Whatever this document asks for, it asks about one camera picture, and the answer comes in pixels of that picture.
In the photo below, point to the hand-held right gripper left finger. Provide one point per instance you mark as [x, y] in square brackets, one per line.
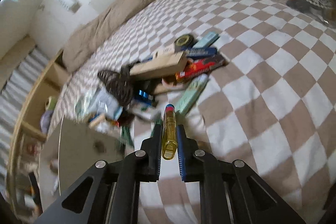
[155, 155]

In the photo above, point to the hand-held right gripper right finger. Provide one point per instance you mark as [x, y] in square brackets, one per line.
[181, 150]

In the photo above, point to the yellow transparent lighter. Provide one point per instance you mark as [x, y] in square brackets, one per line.
[169, 134]

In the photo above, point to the white cardboard box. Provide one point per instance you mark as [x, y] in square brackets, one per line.
[78, 148]

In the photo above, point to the mint green patterned box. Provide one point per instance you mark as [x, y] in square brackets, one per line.
[193, 94]

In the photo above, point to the blue metallic lighter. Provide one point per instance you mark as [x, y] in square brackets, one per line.
[143, 95]

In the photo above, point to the crumpled white blue wrapper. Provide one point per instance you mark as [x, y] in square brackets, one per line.
[105, 103]

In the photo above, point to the red box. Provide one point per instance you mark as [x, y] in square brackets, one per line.
[202, 66]

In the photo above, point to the light wooden block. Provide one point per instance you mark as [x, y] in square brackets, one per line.
[160, 65]

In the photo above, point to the navy blue box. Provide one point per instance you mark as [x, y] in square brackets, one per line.
[200, 52]

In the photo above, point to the brown white checkered bed sheet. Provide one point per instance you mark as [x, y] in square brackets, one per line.
[262, 82]

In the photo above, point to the black round tin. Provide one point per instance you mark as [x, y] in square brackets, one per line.
[183, 41]

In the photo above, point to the purple plush toy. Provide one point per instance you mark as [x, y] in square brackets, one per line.
[46, 120]

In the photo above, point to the teal box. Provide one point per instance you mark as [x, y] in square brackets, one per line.
[207, 39]

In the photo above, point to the green plush toy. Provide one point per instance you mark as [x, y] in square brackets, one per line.
[50, 103]

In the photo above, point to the wooden bedside shelf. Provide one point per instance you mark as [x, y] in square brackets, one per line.
[34, 98]

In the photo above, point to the beige duvet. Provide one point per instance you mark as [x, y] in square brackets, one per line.
[131, 8]

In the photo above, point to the light blue curtain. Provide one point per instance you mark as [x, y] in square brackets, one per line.
[15, 87]

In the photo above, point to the white hanging paper bag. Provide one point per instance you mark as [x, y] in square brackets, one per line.
[67, 1]

